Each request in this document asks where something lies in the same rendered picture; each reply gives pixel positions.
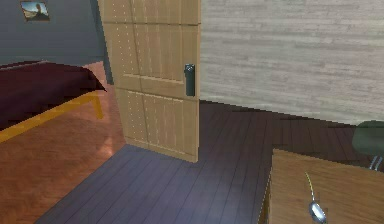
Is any silver spoon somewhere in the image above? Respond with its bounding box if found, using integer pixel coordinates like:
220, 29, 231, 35
304, 171, 328, 224

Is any dark green chair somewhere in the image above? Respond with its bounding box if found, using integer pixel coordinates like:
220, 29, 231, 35
351, 120, 384, 172

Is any framed wall picture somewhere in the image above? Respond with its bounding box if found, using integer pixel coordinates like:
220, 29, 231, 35
19, 0, 51, 23

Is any light wooden room door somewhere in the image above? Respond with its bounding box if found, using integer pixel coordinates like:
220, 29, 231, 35
97, 0, 202, 164

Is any black door handle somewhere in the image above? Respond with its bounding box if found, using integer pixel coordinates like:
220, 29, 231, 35
184, 63, 196, 98

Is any dark red bed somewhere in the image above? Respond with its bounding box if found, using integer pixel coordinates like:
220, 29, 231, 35
0, 60, 108, 144

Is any brown wooden table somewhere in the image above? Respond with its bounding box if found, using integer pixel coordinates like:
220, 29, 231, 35
258, 148, 384, 224

